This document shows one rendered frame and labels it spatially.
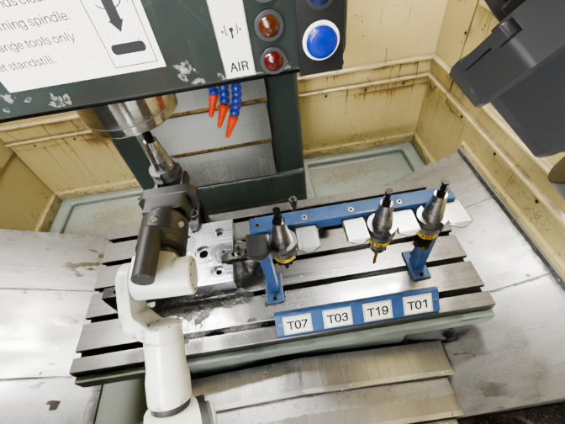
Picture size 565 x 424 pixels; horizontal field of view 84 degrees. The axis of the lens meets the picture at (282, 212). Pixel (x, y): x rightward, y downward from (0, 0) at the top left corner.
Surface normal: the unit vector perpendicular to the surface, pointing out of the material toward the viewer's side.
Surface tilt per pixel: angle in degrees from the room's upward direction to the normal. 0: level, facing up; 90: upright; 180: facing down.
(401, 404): 8
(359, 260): 0
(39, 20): 90
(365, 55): 90
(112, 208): 0
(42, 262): 24
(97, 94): 90
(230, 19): 90
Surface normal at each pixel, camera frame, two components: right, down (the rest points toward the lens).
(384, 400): 0.02, -0.65
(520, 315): -0.51, -0.51
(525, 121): -0.78, 0.54
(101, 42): 0.12, 0.75
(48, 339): 0.30, -0.65
